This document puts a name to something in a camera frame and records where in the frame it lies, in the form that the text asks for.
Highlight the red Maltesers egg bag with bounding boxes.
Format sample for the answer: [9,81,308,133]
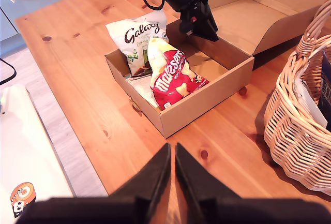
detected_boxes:
[146,37,210,111]

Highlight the white Galaxy egg bag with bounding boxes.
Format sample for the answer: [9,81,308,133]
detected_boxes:
[105,10,170,78]

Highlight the brown cardboard box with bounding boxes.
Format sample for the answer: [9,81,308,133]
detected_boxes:
[104,0,331,139]

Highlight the woven wicker basket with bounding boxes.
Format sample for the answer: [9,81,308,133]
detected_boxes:
[263,0,331,196]

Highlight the white crumpled paper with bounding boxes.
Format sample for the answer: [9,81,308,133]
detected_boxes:
[126,75,160,108]

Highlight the white flat packet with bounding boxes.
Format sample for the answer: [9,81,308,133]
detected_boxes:
[294,73,328,129]

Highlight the white plastic board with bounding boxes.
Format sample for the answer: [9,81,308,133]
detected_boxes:
[0,84,76,224]

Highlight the dark blue foil bag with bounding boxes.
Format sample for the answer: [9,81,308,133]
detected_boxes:
[317,50,331,129]

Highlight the thin black floor cable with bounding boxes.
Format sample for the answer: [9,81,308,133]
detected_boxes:
[0,58,18,85]

